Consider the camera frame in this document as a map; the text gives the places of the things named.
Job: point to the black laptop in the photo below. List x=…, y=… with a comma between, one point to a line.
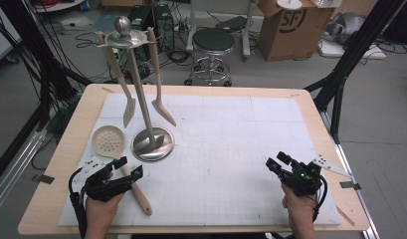
x=232, y=23

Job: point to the white round table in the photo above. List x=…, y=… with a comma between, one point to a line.
x=58, y=6

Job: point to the beige skimmer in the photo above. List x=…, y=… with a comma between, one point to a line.
x=143, y=199

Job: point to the black round stool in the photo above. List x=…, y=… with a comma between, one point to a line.
x=213, y=39

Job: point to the person's right hand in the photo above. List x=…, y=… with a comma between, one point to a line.
x=299, y=207

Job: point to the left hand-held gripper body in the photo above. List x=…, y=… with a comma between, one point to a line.
x=101, y=187

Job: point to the black computer tower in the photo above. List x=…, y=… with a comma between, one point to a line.
x=162, y=20

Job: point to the white round disc stand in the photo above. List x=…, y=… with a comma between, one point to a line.
x=289, y=4

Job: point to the large cardboard box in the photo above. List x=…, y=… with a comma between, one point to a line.
x=290, y=43

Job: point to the beige slotted spatula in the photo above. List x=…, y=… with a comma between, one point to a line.
x=128, y=113

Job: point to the person's left hand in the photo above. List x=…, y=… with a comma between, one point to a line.
x=100, y=212

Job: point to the black tape strip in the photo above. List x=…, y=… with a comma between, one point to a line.
x=43, y=179
x=350, y=185

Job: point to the aluminium rail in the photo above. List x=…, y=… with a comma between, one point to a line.
x=18, y=162
x=365, y=212

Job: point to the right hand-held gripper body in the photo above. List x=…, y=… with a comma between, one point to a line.
x=302, y=179

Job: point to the white flat floor board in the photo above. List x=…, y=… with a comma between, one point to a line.
x=373, y=51

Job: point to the white basket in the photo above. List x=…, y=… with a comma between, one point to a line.
x=327, y=2

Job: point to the grey plastic bag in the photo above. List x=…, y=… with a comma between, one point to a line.
x=348, y=25

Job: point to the metal utensil rack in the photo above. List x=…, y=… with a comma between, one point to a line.
x=153, y=146

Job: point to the beige solid spatula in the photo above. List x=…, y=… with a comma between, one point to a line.
x=158, y=83

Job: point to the black metal frame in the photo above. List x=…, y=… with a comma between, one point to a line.
x=45, y=99
x=353, y=49

